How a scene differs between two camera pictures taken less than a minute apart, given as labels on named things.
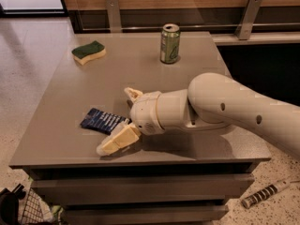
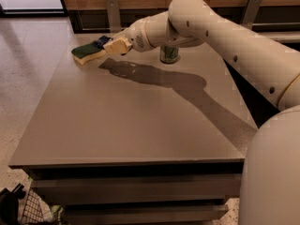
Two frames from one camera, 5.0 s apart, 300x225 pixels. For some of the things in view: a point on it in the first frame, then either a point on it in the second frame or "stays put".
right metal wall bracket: x=247 y=20 stays put
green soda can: x=170 y=43 stays put
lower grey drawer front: x=148 y=215 stays put
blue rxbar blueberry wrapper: x=102 y=121 → x=102 y=40
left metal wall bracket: x=113 y=14 stays put
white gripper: x=145 y=113 → x=136 y=37
